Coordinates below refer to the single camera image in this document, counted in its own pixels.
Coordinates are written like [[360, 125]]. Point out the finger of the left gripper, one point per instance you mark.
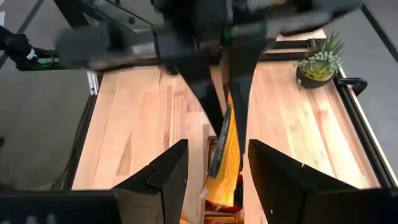
[[202, 90], [242, 102]]

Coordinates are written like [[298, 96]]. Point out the orange peach tea packet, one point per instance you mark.
[[225, 161]]

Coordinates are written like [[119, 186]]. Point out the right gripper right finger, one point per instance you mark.
[[286, 193]]

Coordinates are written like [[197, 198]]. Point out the silver frame bracket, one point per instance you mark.
[[92, 82]]

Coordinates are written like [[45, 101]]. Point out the black device with green light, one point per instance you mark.
[[18, 49]]

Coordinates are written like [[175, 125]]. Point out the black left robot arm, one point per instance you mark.
[[280, 18]]

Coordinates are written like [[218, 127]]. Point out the potted green succulent plant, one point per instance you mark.
[[320, 62]]

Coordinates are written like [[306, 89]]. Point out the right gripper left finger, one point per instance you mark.
[[164, 186]]

